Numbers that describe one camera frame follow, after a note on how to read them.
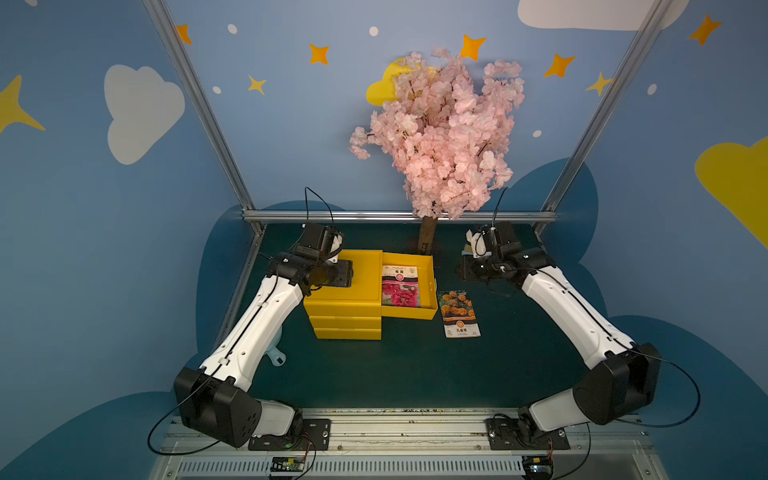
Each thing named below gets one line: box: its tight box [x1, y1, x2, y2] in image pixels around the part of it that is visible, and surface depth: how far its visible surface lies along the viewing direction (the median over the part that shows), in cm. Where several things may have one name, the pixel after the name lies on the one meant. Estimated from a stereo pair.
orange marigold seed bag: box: [438, 289, 481, 339], surface depth 100 cm
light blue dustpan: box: [265, 330, 287, 367], surface depth 86 cm
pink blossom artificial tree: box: [349, 49, 526, 255], surface depth 73 cm
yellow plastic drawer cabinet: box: [304, 250, 383, 340], surface depth 81 cm
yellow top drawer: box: [381, 251, 439, 321], surface depth 87 cm
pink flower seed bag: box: [382, 265, 421, 307], surface depth 88 cm
